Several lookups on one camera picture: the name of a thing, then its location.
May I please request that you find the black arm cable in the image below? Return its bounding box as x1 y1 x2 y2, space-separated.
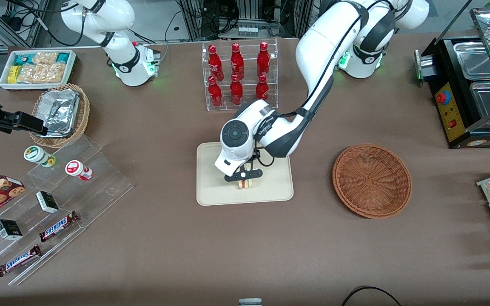
251 2 371 167

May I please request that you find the metal equipment frame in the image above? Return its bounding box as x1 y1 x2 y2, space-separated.
177 0 313 41

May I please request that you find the black food warmer machine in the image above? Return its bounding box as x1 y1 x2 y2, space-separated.
414 6 490 149

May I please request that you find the green white yogurt bottle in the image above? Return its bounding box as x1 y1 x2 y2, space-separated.
24 145 57 168

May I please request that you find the round brown wicker basket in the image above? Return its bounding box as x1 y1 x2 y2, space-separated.
333 144 412 219

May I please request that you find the red cola bottle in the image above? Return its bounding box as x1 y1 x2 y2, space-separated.
208 45 224 82
208 76 223 108
257 41 271 78
231 43 245 80
230 74 243 105
256 75 270 101

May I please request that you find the red white yogurt bottle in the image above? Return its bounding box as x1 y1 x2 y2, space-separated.
65 160 93 181

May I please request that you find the clear cracker packet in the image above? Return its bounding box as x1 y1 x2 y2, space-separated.
17 64 48 84
46 63 67 84
32 52 58 65

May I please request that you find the clear acrylic bottle rack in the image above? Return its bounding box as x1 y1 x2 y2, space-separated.
202 38 279 112

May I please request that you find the foil container stack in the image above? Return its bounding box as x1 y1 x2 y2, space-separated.
37 88 80 138

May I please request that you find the Snickers chocolate bar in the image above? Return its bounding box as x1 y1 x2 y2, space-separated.
0 244 42 278
39 210 80 243

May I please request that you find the small brown wicker basket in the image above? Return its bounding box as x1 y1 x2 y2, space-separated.
29 83 91 149

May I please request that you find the clear acrylic stepped display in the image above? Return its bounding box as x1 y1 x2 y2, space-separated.
0 135 134 286

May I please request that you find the white snack bin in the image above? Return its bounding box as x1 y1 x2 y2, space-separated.
0 49 77 92

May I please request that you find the beige plastic tray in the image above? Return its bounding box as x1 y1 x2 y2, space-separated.
197 142 293 206

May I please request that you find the black looped cable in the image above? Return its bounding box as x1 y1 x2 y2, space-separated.
341 286 403 306

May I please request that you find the small black box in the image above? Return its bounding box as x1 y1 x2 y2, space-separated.
36 191 60 214
0 219 23 241

